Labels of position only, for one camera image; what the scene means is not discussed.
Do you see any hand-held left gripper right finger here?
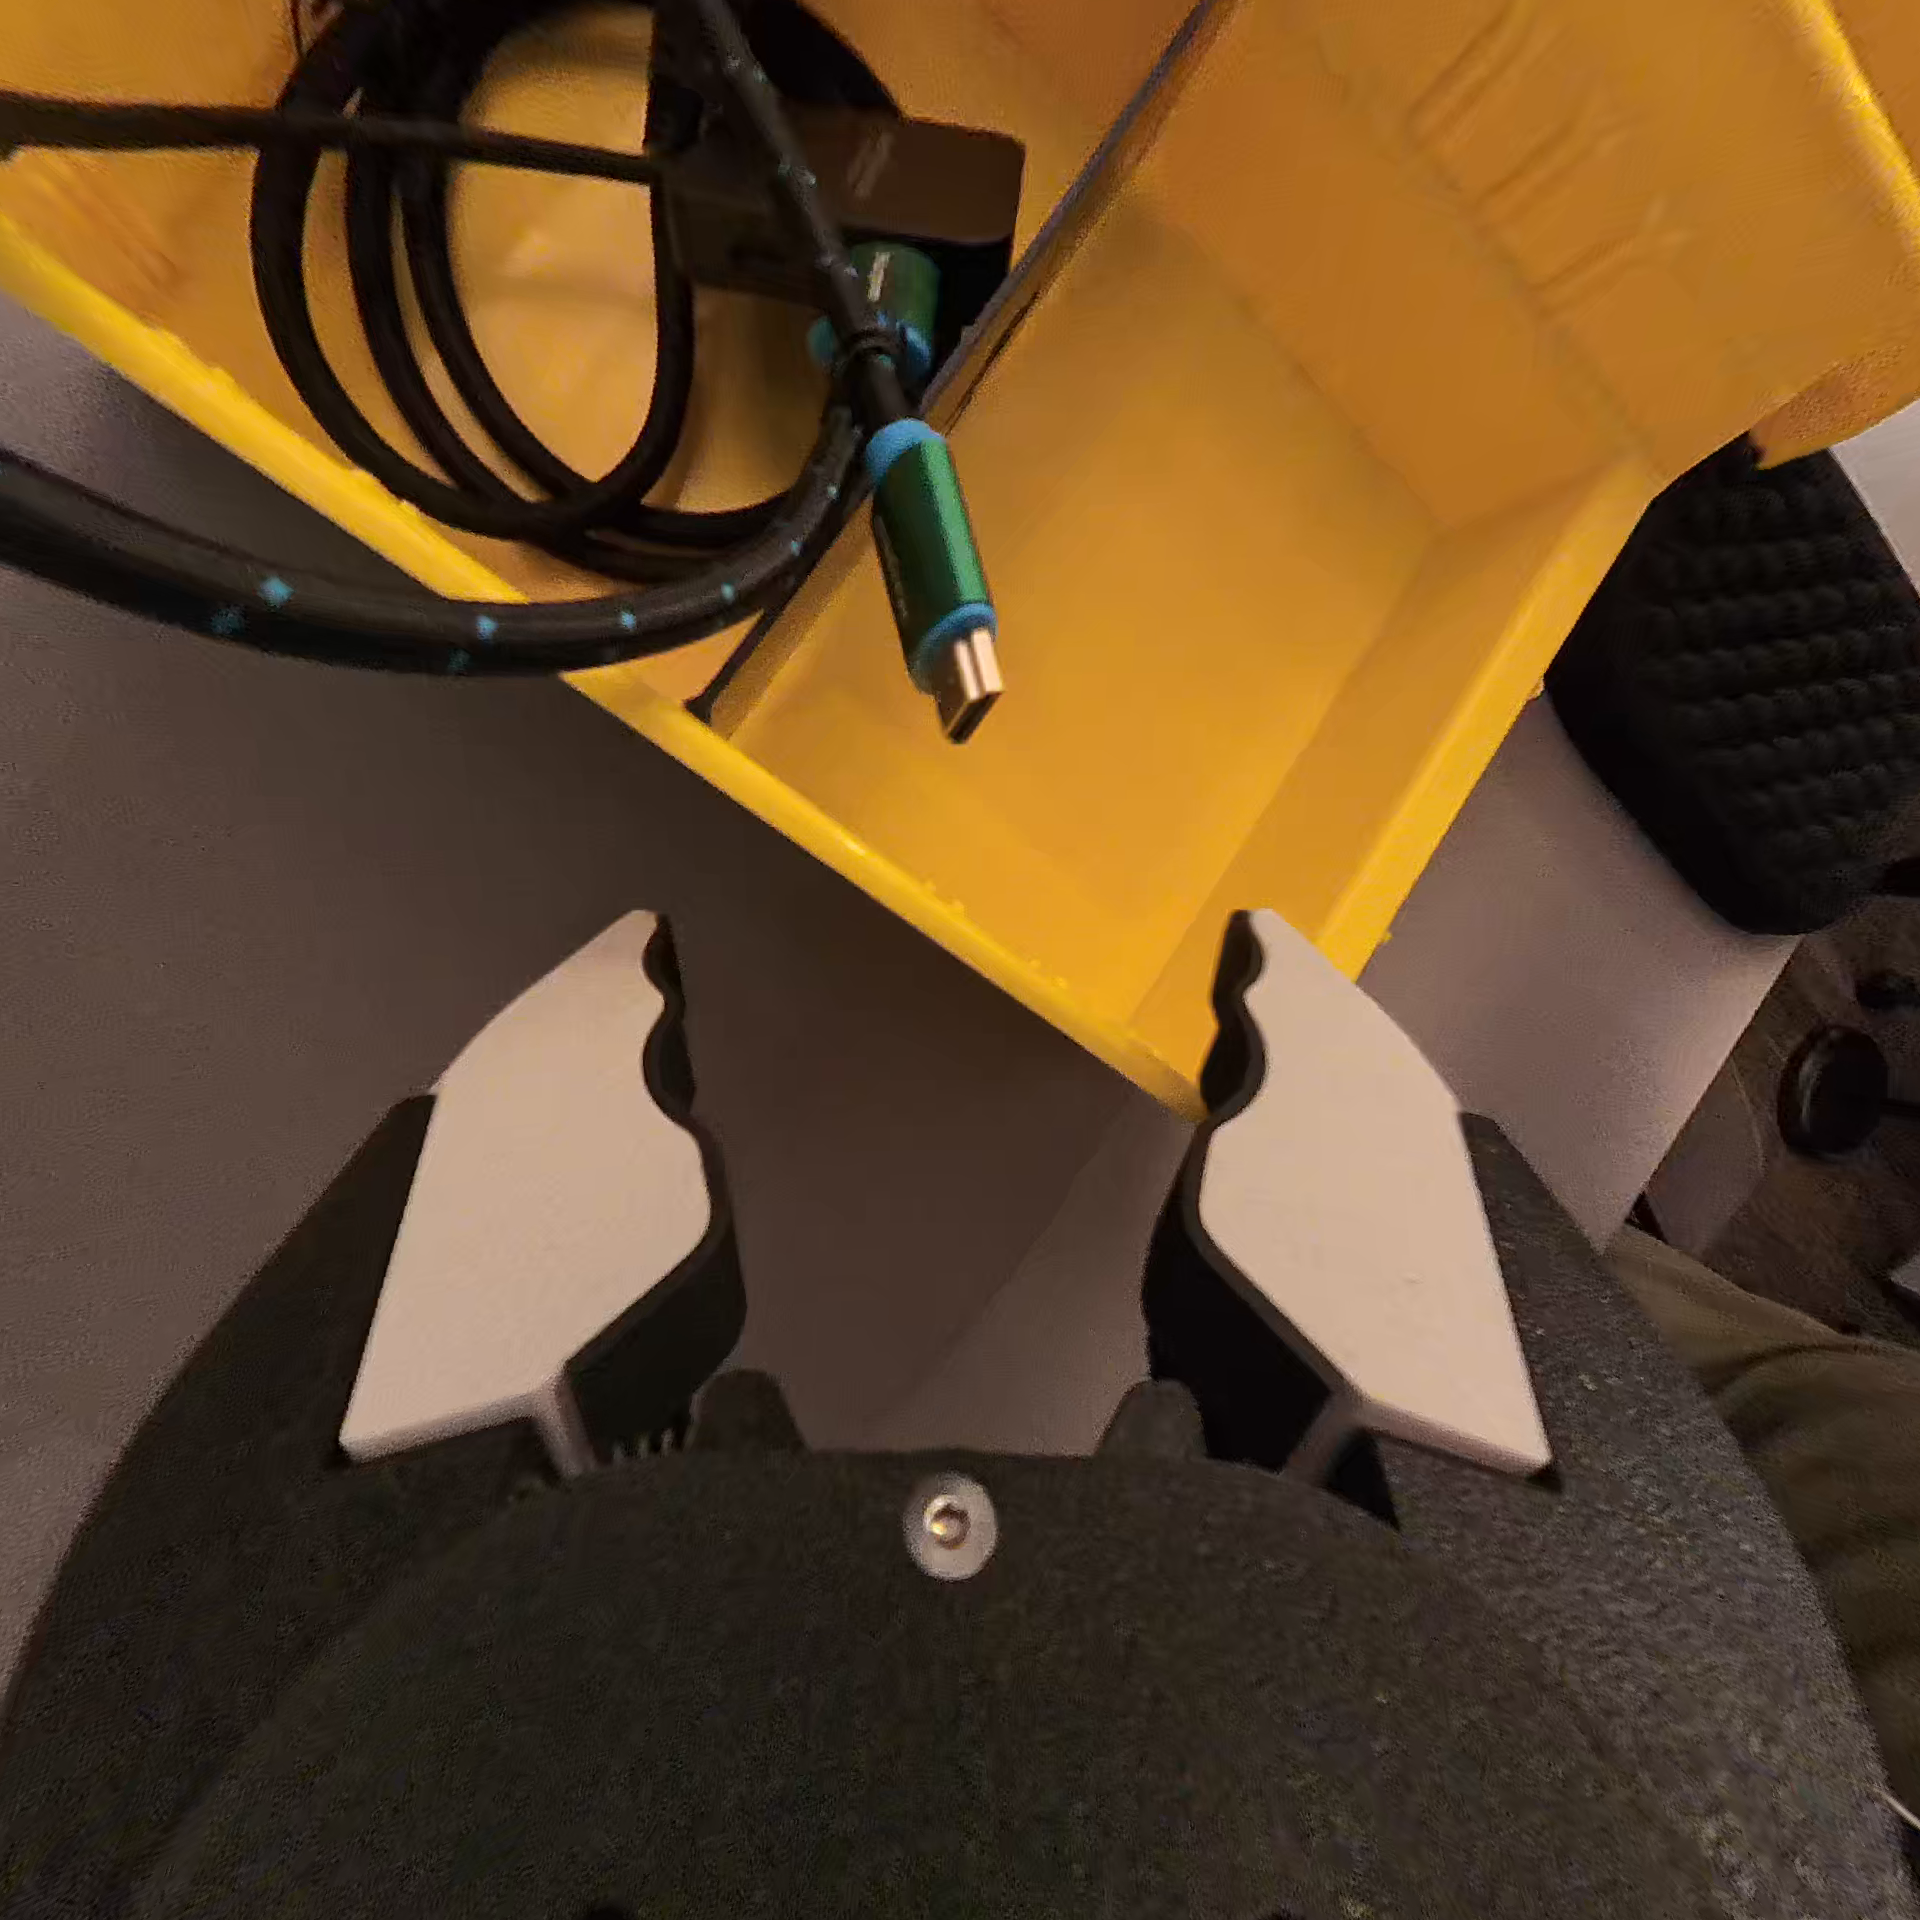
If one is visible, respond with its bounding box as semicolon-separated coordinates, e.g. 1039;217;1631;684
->
1141;906;1556;1489

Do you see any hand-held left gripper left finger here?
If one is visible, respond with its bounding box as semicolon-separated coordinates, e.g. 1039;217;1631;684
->
337;906;749;1481

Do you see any black braided hdmi cable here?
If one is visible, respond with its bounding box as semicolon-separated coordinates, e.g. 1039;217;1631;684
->
0;0;1008;749

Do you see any yellow plastic bin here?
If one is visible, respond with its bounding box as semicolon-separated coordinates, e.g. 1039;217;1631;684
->
0;0;1920;1122

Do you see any black hdmi adapter hub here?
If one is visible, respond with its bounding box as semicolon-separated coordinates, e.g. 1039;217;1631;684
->
0;81;1033;308

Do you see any black mouse pad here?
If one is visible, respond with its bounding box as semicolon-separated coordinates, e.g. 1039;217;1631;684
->
1544;431;1920;936

